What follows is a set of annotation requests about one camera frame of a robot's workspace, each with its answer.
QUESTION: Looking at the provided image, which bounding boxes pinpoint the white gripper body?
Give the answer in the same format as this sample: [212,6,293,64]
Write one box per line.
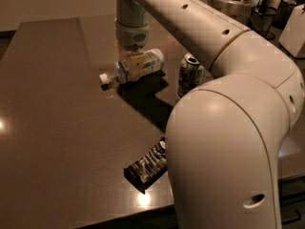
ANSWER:
[115,20,150,51]

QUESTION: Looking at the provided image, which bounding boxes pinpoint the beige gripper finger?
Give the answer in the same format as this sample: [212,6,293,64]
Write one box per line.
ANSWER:
[130,52,145,81]
[117,45,131,61]

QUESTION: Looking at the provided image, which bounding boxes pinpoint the clear blue-labelled plastic bottle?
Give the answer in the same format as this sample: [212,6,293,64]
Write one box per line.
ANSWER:
[99,49,165,87]

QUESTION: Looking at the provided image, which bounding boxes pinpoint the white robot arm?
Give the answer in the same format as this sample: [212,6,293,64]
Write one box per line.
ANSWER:
[133,0,304,229]

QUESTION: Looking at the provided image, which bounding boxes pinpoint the green 7up can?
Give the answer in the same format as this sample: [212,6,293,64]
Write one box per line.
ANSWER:
[178,52,205,97]

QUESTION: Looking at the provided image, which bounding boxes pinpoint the black snack wrapper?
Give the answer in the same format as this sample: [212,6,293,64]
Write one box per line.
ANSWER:
[123,137,167,193]

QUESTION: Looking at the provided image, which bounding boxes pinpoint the steel snack dispenser base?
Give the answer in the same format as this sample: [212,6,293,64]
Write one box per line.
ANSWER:
[207,0,253,25]

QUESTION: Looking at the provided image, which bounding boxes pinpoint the white napkin holder box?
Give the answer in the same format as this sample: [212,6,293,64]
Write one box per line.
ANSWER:
[279,5,305,58]

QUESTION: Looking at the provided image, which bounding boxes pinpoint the black wire mesh basket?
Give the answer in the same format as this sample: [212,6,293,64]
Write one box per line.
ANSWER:
[249,6,277,38]

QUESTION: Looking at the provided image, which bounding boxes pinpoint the black drawer handle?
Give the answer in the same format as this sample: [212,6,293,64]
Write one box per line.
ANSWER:
[281,209,301,225]

